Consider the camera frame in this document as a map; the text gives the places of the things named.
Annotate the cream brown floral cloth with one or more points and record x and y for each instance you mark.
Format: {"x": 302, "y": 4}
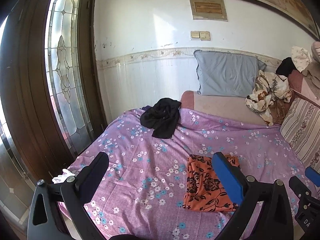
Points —
{"x": 270, "y": 98}

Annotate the cream floral hanging cloth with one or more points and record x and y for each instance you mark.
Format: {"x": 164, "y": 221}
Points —
{"x": 301, "y": 58}

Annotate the grey pillow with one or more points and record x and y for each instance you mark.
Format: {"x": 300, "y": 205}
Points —
{"x": 226, "y": 74}

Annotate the beige double wall switch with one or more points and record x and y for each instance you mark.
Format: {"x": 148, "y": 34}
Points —
{"x": 200, "y": 35}

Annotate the framed wall plaque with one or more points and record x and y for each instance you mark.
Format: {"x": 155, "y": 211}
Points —
{"x": 208, "y": 10}

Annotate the black crumpled garment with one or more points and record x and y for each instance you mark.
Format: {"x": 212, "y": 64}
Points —
{"x": 163, "y": 118}

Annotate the pink headboard cushion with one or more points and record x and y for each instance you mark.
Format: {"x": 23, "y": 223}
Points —
{"x": 298, "y": 83}

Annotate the white green small cloth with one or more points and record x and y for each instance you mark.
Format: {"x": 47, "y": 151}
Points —
{"x": 62, "y": 177}

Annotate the pink mattress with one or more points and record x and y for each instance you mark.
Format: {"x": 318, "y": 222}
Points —
{"x": 226, "y": 107}

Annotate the purple floral bedsheet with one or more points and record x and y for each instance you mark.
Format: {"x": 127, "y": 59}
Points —
{"x": 143, "y": 189}

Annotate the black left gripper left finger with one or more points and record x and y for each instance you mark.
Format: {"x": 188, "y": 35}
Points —
{"x": 45, "y": 219}

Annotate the black garment behind pile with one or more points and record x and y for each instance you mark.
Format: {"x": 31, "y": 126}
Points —
{"x": 286, "y": 67}

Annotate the dark wooden glass door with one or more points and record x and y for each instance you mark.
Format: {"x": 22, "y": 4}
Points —
{"x": 49, "y": 83}

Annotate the striped floral pillow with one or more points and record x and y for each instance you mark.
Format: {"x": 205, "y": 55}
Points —
{"x": 301, "y": 129}

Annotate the orange black floral garment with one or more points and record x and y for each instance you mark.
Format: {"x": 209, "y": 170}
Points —
{"x": 205, "y": 191}

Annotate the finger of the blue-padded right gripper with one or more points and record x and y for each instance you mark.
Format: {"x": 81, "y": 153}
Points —
{"x": 313, "y": 175}

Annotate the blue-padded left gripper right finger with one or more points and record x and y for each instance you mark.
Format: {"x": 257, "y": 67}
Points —
{"x": 274, "y": 220}

